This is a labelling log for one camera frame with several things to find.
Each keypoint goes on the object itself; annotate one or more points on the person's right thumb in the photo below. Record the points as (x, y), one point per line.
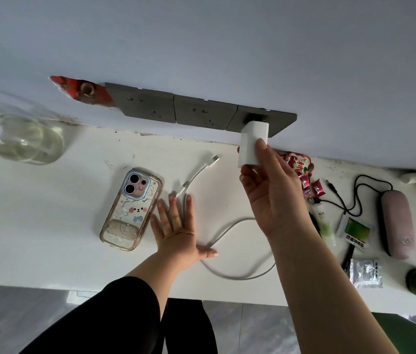
(267, 152)

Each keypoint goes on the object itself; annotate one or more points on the white charger adapter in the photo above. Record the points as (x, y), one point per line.
(250, 143)

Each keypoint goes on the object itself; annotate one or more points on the silver foil packet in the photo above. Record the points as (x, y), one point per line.
(365, 273)

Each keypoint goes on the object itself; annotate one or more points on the person's left middle finger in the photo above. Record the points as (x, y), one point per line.
(173, 211)

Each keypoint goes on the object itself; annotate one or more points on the pale green tube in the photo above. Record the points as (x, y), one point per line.
(326, 228)

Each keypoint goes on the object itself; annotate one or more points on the grey wall socket panel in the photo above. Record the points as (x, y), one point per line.
(281, 121)
(204, 112)
(145, 103)

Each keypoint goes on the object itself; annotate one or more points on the small white object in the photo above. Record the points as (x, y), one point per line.
(413, 178)

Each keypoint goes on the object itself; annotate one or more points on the clear glass jar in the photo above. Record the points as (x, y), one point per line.
(27, 141)

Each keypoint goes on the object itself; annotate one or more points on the person's left little finger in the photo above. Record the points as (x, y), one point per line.
(155, 228)

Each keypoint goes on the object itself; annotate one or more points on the person's right hand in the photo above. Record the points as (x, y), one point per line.
(278, 199)

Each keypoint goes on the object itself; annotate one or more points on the person's left hand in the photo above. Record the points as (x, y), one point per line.
(178, 241)

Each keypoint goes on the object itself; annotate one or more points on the person's black trouser leg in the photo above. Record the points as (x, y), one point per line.
(189, 328)

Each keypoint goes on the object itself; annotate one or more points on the person's left thumb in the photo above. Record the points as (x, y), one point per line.
(208, 252)

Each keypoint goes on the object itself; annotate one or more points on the red decorated snack packet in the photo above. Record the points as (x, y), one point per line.
(300, 164)

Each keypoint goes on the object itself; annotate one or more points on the red torn wall sticker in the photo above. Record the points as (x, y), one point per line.
(78, 90)

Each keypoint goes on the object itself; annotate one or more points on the phone in clear cartoon case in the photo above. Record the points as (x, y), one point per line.
(132, 208)

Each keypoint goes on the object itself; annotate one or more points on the green chair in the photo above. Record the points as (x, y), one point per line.
(411, 335)

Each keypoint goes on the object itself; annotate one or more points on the person's right forearm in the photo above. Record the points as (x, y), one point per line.
(322, 291)

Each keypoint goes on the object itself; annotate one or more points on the black pen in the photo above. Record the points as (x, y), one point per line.
(349, 258)

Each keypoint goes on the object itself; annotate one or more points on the pink glasses case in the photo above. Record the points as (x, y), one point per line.
(398, 224)

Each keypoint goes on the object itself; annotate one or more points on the person's black sleeve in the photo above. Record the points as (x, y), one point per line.
(101, 320)

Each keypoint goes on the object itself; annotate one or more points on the small black object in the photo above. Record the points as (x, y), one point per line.
(315, 224)

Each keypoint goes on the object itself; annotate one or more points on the green and white packet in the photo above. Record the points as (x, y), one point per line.
(357, 234)

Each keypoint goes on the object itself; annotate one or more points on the person's left forearm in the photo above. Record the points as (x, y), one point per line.
(163, 276)

